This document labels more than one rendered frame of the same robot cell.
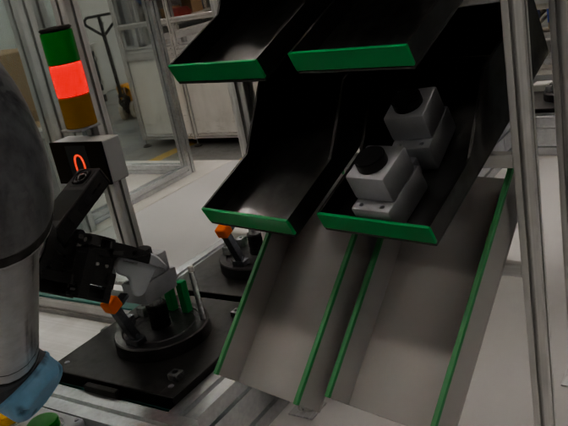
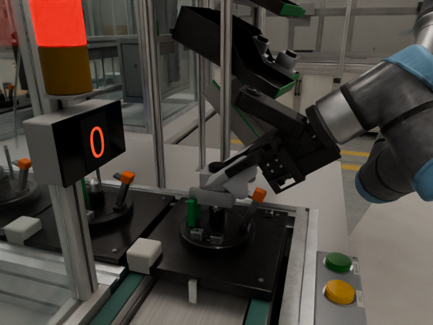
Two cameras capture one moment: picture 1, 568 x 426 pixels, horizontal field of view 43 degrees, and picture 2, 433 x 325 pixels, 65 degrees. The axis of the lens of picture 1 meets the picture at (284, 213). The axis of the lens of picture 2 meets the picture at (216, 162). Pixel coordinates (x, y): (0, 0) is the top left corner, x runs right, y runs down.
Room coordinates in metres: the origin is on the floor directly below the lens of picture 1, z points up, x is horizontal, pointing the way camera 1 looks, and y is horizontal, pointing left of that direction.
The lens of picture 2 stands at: (1.12, 0.71, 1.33)
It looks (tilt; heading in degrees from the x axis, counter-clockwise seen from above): 22 degrees down; 251
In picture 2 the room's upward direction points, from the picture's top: straight up
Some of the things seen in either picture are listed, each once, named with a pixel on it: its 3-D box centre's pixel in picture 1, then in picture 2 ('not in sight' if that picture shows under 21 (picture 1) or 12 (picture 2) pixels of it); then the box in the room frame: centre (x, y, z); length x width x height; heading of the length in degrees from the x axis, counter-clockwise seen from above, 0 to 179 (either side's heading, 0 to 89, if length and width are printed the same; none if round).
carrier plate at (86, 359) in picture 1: (166, 341); (216, 238); (0.95, 0.21, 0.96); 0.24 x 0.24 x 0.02; 54
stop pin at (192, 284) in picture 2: not in sight; (193, 291); (1.02, 0.31, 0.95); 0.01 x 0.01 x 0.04; 54
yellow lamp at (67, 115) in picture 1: (78, 110); (66, 69); (1.15, 0.29, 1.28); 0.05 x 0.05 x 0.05
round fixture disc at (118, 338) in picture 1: (162, 330); (216, 229); (0.95, 0.21, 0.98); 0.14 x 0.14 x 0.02
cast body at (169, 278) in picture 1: (150, 269); (211, 182); (0.95, 0.20, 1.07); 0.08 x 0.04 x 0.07; 144
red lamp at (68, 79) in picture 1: (68, 79); (58, 20); (1.15, 0.29, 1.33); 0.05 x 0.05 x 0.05
